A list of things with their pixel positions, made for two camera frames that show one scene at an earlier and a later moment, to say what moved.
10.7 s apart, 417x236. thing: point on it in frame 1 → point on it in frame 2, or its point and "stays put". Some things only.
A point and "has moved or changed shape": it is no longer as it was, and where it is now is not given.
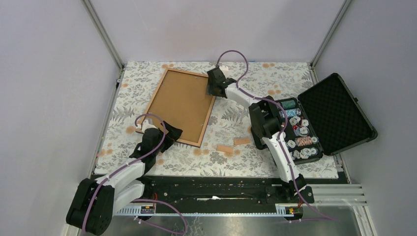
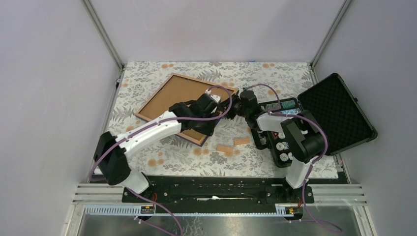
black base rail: [227, 191] stays put
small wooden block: [241, 141] stays put
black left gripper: [173, 134] → [211, 127]
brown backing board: [183, 100] has moved or changed shape
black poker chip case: [326, 118] stays put
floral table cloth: [228, 148] stays put
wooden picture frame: [181, 99] has moved or changed shape
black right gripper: [210, 90] → [234, 99]
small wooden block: [224, 148] stays put
